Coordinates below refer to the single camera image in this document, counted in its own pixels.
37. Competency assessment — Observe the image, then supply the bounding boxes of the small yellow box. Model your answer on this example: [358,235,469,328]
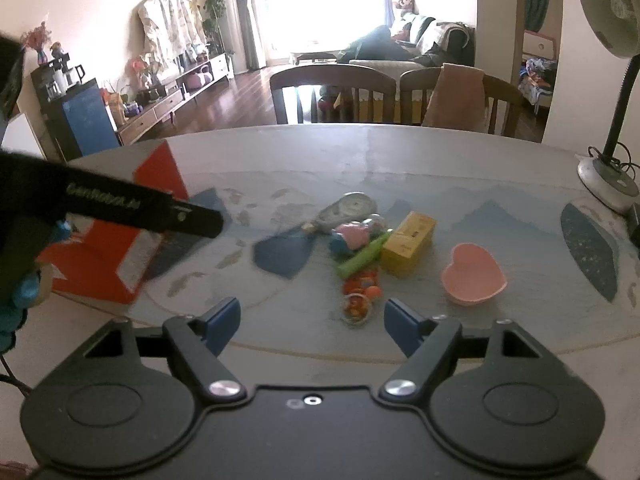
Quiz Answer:
[380,210,438,279]

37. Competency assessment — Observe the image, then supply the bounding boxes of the green marker pen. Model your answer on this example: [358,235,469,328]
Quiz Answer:
[335,232,394,279]

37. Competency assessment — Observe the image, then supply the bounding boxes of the blue leaf placemat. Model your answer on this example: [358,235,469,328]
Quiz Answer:
[145,188,226,281]

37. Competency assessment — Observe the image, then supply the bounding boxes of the sofa with light cover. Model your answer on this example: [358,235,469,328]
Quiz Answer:
[348,12,476,74]

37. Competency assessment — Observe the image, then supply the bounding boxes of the grey desk lamp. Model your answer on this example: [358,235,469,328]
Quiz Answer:
[577,0,640,214]

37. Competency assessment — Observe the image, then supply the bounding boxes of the pink flowers in vase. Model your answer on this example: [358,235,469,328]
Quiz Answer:
[20,22,54,65]

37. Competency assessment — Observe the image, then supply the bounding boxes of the pink heart-shaped bowl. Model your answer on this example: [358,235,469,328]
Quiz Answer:
[441,242,509,307]

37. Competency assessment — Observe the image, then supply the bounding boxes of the colourful bedding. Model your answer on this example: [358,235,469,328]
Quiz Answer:
[519,57,559,106]

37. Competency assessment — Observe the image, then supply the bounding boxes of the floral cloth covered television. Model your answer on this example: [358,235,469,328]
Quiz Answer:
[135,0,206,69]

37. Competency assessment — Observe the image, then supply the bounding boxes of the red cardboard box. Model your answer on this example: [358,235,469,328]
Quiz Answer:
[35,140,190,306]

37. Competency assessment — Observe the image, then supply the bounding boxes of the yellow paper bag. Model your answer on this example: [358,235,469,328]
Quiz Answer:
[99,89,126,126]

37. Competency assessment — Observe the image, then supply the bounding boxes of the wooden dining chair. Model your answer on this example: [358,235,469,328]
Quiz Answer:
[269,63,399,125]
[399,67,524,137]

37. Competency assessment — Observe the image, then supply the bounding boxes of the bright balcony window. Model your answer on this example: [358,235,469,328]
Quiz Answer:
[260,0,396,64]

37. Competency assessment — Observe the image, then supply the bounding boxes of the black lamp cable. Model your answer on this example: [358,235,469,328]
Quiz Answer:
[587,141,637,182]

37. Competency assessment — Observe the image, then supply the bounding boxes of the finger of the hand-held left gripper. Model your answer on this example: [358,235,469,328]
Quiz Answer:
[171,198,225,240]

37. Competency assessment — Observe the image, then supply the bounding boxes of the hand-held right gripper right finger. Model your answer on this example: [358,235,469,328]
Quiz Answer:
[377,297,547,406]

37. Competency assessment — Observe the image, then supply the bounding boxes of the wooden white shelf cabinet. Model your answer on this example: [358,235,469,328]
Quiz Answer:
[0,110,46,164]

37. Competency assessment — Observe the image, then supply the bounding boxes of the pink toy figure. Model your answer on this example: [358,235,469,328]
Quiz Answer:
[328,214,389,256]

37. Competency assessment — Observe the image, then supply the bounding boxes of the wooden television cabinet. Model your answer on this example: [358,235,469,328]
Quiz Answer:
[115,52,235,147]

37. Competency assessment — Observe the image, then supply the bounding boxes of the orange artificial flowers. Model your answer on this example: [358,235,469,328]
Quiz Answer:
[127,55,156,91]

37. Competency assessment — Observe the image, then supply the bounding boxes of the blue black water dispenser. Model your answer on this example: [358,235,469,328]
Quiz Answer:
[31,77,123,161]

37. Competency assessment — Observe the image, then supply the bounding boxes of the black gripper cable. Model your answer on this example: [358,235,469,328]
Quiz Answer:
[0,351,34,397]

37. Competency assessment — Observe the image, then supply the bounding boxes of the low coffee table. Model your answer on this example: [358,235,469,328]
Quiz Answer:
[289,42,341,65]

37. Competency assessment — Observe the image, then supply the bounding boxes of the white correction tape dispenser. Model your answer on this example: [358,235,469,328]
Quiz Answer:
[313,191,379,235]

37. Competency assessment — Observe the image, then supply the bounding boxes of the green potted plant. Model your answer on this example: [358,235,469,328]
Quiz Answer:
[202,0,229,56]

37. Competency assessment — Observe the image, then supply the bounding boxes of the orange candy ball capsule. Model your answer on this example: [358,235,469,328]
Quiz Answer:
[341,267,382,327]

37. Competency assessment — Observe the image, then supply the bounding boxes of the pink towel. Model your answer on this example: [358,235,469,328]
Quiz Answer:
[421,62,487,134]

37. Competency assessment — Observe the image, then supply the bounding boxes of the white standing air conditioner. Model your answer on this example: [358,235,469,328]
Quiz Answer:
[209,0,250,74]

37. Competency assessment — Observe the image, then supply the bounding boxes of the printed mountain table mat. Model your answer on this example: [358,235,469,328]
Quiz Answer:
[132,167,640,364]

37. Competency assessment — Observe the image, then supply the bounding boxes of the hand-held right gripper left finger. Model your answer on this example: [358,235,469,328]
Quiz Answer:
[79,296,247,404]

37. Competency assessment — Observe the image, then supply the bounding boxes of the black coffee machine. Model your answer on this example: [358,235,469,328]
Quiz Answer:
[31,55,73,106]

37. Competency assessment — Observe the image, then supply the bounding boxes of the grey curtain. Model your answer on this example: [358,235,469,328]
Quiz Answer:
[230,0,269,71]

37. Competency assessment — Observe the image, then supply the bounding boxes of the person's left hand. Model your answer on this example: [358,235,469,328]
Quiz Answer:
[0,220,74,354]

